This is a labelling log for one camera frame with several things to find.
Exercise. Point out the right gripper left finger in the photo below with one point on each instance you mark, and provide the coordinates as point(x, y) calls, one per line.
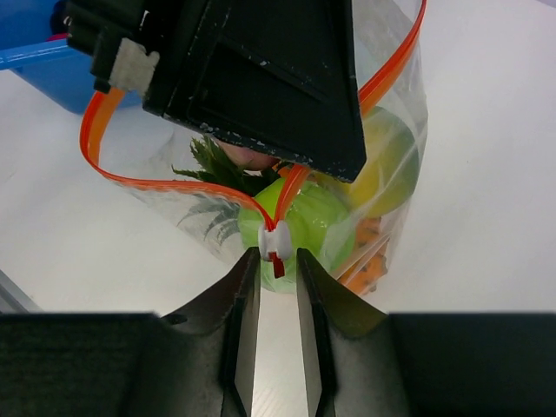
point(219, 329)

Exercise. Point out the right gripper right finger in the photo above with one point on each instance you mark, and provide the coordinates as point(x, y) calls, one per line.
point(338, 338)

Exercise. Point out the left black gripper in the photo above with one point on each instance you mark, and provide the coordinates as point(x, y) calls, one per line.
point(277, 77)

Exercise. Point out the toy orange persimmon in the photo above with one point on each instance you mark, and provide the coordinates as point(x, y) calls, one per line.
point(369, 262)

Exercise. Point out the purple toy onion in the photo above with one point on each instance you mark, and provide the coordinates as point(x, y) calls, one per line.
point(247, 159)

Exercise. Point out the toy pineapple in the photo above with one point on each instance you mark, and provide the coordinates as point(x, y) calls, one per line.
point(218, 170)

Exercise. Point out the green toy apple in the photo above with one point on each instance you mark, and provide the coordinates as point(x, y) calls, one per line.
point(317, 220)

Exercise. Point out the clear orange-zip bag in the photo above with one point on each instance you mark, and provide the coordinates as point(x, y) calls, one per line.
point(137, 150)

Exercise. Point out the yellow-green toy mango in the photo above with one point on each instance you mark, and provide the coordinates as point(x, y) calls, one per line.
point(390, 174)

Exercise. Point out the blue plastic bin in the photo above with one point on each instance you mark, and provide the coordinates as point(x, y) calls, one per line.
point(34, 47)

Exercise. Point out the aluminium front rail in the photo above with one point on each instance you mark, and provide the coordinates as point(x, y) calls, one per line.
point(13, 300)

